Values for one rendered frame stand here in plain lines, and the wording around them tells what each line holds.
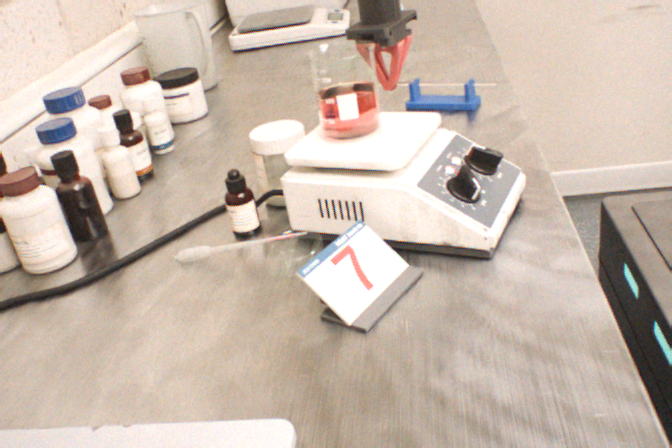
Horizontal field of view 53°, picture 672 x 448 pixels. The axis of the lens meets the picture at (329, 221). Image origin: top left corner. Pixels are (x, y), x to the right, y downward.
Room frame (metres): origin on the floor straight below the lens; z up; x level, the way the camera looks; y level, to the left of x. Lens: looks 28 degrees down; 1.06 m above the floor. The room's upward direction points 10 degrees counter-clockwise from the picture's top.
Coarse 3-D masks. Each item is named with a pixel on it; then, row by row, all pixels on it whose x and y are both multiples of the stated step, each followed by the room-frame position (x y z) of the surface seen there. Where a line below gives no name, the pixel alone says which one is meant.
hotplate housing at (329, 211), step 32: (416, 160) 0.56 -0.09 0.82; (288, 192) 0.57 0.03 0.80; (320, 192) 0.55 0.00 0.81; (352, 192) 0.54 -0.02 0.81; (384, 192) 0.52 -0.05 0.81; (416, 192) 0.51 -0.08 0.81; (512, 192) 0.55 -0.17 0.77; (320, 224) 0.56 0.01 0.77; (352, 224) 0.54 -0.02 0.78; (384, 224) 0.52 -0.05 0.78; (416, 224) 0.51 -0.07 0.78; (448, 224) 0.49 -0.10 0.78; (480, 224) 0.48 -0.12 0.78; (480, 256) 0.48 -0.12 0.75
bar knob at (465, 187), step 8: (464, 168) 0.53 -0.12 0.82; (456, 176) 0.53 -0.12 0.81; (464, 176) 0.52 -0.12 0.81; (472, 176) 0.52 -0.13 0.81; (448, 184) 0.52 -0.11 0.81; (456, 184) 0.52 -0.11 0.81; (464, 184) 0.52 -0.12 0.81; (472, 184) 0.51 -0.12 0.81; (480, 184) 0.51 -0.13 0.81; (456, 192) 0.51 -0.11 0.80; (464, 192) 0.51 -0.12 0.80; (472, 192) 0.51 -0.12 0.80; (480, 192) 0.52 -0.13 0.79; (464, 200) 0.51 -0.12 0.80; (472, 200) 0.51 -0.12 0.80
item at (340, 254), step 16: (352, 240) 0.49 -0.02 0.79; (368, 240) 0.50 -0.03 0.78; (336, 256) 0.47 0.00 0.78; (352, 256) 0.48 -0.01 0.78; (368, 256) 0.48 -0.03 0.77; (384, 256) 0.49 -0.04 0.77; (320, 272) 0.46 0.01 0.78; (336, 272) 0.46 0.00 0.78; (352, 272) 0.47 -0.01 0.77; (368, 272) 0.47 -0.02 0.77; (384, 272) 0.47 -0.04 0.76; (320, 288) 0.44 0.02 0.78; (336, 288) 0.45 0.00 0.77; (352, 288) 0.45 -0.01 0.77; (368, 288) 0.46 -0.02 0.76; (336, 304) 0.43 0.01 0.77; (352, 304) 0.44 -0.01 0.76
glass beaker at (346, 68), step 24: (312, 48) 0.64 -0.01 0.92; (336, 48) 0.64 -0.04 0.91; (360, 48) 0.63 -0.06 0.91; (312, 72) 0.60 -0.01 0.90; (336, 72) 0.58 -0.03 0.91; (360, 72) 0.58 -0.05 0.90; (336, 96) 0.58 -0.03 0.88; (360, 96) 0.58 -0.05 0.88; (336, 120) 0.58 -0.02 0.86; (360, 120) 0.58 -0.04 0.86
